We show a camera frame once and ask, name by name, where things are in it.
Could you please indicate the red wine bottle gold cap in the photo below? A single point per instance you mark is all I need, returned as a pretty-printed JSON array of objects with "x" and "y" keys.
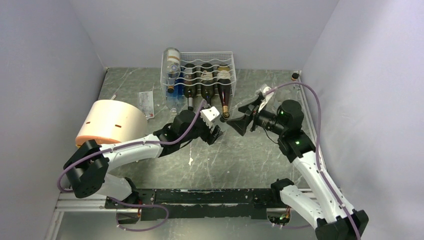
[{"x": 223, "y": 78}]

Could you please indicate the dark green bottle black cap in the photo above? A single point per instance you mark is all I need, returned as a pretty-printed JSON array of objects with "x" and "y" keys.
[{"x": 206, "y": 79}]

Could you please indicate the blue bottle bottom row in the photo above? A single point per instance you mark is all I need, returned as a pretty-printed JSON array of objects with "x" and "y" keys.
[{"x": 174, "y": 95}]

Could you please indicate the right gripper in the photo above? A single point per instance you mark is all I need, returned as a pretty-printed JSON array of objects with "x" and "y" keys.
[{"x": 240, "y": 124}]

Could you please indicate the white wire wine rack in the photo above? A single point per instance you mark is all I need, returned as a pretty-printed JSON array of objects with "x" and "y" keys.
[{"x": 198, "y": 58}]

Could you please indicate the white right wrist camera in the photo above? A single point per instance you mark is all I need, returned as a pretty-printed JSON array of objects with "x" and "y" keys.
[{"x": 264, "y": 96}]

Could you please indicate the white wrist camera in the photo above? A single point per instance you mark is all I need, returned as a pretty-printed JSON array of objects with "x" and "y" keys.
[
  {"x": 209, "y": 116},
  {"x": 264, "y": 96}
]

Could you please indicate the clear bottle black orange label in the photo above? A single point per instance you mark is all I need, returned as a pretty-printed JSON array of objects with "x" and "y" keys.
[{"x": 219, "y": 120}]

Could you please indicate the white paper card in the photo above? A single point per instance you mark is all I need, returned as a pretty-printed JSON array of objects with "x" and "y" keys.
[{"x": 146, "y": 103}]

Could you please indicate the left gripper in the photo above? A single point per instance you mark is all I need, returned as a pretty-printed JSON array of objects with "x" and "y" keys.
[{"x": 207, "y": 135}]

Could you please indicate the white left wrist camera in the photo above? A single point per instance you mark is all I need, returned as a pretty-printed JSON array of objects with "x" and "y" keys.
[{"x": 209, "y": 116}]

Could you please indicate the cream orange bread box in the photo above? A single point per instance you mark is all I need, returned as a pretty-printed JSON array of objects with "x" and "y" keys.
[{"x": 111, "y": 122}]

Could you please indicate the clear bottle blue seal label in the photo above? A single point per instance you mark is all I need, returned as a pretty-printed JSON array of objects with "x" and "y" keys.
[{"x": 171, "y": 67}]

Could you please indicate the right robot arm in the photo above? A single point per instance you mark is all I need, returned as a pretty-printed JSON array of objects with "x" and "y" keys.
[{"x": 331, "y": 215}]

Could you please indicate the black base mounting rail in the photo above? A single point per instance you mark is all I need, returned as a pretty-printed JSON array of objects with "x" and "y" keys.
[{"x": 254, "y": 203}]

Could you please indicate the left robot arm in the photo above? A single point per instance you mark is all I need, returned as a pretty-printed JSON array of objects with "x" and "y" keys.
[{"x": 88, "y": 169}]

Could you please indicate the dark bottle silver cap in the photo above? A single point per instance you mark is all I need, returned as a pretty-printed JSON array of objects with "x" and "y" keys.
[{"x": 189, "y": 88}]

